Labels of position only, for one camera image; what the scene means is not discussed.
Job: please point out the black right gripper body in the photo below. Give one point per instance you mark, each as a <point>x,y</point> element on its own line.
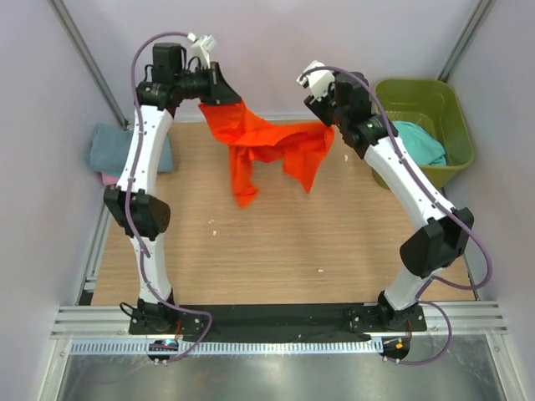
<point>327,110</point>

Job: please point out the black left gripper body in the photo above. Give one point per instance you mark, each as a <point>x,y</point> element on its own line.
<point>206,86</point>

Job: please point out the orange t-shirt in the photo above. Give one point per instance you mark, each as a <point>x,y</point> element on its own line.
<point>301,147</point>

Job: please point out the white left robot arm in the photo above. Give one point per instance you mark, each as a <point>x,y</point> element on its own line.
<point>133,202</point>

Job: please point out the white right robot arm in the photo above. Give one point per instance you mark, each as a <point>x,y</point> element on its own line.
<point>440,235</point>

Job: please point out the grey-blue folded t-shirt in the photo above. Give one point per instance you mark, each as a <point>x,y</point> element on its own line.
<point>109,149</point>

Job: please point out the teal t-shirt in bin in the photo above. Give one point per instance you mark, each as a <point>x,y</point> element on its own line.
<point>422,147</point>

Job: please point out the green plastic bin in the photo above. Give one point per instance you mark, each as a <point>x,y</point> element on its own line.
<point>429,119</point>

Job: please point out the pink folded t-shirt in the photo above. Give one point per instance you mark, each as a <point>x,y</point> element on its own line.
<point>109,180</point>

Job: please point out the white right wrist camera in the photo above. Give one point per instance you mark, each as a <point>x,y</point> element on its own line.
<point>318,81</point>

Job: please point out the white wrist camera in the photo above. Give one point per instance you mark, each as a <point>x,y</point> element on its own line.
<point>318,81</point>
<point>201,47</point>

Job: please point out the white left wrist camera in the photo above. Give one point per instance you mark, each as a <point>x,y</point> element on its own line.
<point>201,47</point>

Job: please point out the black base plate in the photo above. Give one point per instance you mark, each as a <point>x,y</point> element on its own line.
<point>275,323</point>

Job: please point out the aluminium frame rail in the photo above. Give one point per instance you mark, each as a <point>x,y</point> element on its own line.
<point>471,317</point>

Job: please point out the slotted cable duct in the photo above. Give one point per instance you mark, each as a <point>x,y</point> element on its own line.
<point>153,347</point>

